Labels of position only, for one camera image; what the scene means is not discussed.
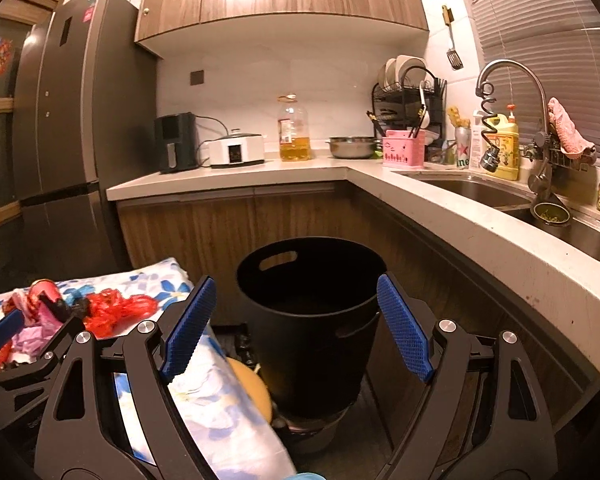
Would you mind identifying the red paper cup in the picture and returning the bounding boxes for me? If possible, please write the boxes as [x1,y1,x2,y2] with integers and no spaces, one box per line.
[27,280,61,308]

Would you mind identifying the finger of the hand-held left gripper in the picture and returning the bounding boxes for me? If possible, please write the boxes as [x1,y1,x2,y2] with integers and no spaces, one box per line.
[0,293,92,387]
[0,308,26,377]

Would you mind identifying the red plastic bag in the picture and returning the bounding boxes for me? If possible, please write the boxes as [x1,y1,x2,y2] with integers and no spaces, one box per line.
[82,287,161,338]

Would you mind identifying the white electric cooker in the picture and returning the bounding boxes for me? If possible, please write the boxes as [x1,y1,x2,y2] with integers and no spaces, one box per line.
[202,131,267,168]

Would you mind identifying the small white plate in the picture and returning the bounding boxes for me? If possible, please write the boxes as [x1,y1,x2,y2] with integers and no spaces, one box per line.
[378,57,398,92]

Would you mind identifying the window blinds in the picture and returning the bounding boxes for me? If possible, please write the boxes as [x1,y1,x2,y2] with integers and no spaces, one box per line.
[452,0,600,171]

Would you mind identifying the grey refrigerator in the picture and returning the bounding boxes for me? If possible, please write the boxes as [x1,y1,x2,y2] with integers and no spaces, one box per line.
[11,0,158,271]

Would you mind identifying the coiled faucet sprayer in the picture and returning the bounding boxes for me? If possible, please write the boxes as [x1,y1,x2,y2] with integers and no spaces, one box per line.
[476,82,503,173]

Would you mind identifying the black power cable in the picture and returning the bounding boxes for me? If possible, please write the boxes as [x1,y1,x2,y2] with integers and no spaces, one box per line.
[195,115,231,163]

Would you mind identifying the round wooden stool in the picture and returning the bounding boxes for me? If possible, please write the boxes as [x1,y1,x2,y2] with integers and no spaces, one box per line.
[227,357,273,426]

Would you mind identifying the pink plastic bag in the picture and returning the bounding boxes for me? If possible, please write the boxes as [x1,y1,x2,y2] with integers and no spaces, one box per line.
[0,305,63,368]

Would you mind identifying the yellow detergent bottle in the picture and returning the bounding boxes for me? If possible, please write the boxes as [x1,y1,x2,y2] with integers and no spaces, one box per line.
[490,104,521,182]

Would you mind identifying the floral cloth covered table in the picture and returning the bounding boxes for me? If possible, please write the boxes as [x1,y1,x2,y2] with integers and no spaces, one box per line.
[0,257,298,480]

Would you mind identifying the pink cloth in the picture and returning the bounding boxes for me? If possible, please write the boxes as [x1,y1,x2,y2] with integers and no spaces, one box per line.
[547,97,597,155]

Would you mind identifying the chrome curved faucet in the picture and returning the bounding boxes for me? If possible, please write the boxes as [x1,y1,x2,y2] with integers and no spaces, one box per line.
[475,59,556,201]

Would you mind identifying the white pump bottle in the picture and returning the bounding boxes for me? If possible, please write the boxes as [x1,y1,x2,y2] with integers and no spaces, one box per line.
[469,109,487,170]

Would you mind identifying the yellow kitchen brush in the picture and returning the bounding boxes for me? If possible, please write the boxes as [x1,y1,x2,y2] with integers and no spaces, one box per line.
[447,105,471,131]

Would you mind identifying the black plastic bag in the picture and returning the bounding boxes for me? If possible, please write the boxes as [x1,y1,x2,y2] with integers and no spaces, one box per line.
[234,332,257,367]

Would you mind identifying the black plastic bin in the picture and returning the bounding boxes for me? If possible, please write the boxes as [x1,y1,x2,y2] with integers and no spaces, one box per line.
[236,236,388,420]

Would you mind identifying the dark kitchen utensil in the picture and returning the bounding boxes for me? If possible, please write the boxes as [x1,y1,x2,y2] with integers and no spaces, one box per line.
[407,105,427,139]

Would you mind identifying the large white plate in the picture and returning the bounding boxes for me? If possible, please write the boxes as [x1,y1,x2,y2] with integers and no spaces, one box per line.
[395,55,428,92]

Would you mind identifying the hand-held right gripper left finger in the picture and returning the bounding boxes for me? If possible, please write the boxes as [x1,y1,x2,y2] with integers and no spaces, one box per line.
[34,275,218,480]

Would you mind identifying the black wire dish rack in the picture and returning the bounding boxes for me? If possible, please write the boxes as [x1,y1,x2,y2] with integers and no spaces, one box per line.
[371,65,448,161]

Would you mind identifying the wooden lower cabinet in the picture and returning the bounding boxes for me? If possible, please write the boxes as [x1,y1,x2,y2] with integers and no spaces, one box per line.
[115,180,600,436]

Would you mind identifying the black air fryer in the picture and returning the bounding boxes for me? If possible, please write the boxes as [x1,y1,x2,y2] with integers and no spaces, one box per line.
[154,112,200,173]

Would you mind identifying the silver drink can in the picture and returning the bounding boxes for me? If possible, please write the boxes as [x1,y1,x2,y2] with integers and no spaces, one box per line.
[454,126,473,168]

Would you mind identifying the cooking oil bottle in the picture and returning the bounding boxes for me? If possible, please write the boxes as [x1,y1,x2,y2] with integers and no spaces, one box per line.
[277,94,313,162]

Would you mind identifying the hanging metal spatula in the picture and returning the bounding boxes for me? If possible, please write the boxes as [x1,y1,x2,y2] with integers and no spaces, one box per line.
[441,5,464,71]

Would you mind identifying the pink utensil holder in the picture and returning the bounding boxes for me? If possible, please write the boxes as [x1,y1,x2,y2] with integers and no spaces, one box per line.
[382,129,426,170]

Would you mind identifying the stainless steel sink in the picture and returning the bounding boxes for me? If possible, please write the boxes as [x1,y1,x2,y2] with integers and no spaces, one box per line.
[397,170,600,263]

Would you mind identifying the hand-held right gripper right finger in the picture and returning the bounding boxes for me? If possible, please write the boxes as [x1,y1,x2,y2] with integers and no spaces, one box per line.
[376,271,561,480]

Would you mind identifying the white ladle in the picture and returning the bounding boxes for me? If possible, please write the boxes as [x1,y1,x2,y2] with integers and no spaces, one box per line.
[418,85,432,127]

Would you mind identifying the metal sink strainer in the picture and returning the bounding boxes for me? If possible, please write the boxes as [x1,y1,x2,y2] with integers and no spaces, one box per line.
[531,202,571,227]

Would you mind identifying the stainless steel bowl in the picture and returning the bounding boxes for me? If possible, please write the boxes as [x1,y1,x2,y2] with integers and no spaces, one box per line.
[328,136,378,160]

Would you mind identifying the metal sink caddy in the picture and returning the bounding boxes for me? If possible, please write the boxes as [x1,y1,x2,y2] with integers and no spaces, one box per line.
[522,132,598,167]

